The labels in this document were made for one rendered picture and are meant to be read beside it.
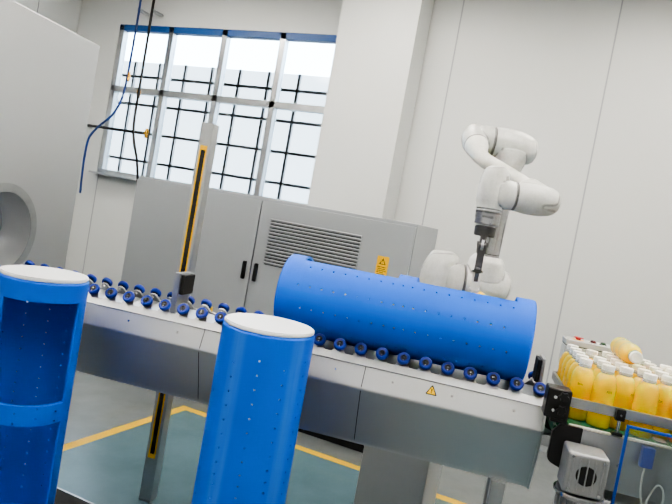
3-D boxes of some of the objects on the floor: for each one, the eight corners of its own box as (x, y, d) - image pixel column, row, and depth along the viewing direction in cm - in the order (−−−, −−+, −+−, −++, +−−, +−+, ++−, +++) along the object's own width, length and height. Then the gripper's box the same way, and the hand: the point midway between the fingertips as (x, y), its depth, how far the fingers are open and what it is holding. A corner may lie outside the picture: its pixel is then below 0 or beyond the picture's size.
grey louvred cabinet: (152, 359, 510) (181, 184, 503) (399, 437, 425) (438, 229, 418) (103, 368, 460) (135, 175, 453) (372, 460, 376) (416, 223, 368)
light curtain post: (145, 494, 284) (207, 124, 276) (156, 497, 283) (219, 126, 274) (137, 499, 278) (201, 121, 270) (150, 503, 277) (214, 123, 268)
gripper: (475, 224, 229) (463, 287, 230) (475, 222, 213) (462, 290, 214) (495, 228, 228) (483, 291, 229) (497, 226, 211) (484, 295, 212)
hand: (475, 281), depth 221 cm, fingers closed on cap, 4 cm apart
